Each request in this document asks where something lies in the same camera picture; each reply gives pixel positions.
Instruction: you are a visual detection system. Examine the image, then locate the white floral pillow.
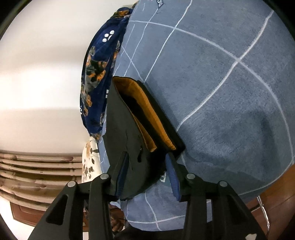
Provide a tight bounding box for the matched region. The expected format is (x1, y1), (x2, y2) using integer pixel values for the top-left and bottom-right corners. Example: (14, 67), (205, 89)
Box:
(81, 137), (102, 183)

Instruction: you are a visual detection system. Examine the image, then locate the black pants orange lining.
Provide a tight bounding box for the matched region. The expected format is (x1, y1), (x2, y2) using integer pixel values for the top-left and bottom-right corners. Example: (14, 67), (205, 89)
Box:
(103, 76), (185, 200)

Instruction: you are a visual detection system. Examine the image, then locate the person's left hand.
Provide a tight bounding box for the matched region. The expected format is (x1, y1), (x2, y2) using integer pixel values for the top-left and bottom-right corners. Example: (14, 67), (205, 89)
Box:
(108, 204), (125, 232)

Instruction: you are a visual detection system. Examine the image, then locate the brown wooden bed frame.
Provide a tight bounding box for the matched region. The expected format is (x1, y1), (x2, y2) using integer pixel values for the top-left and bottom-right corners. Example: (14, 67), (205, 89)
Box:
(252, 166), (295, 239)

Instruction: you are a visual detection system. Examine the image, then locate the navy dog print blanket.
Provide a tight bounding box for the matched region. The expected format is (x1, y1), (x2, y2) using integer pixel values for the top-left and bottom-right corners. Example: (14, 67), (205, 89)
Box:
(80, 7), (134, 140)

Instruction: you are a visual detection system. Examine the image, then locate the blue grid bed sheet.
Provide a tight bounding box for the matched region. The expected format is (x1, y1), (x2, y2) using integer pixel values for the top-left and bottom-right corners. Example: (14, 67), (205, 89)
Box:
(97, 0), (295, 232)

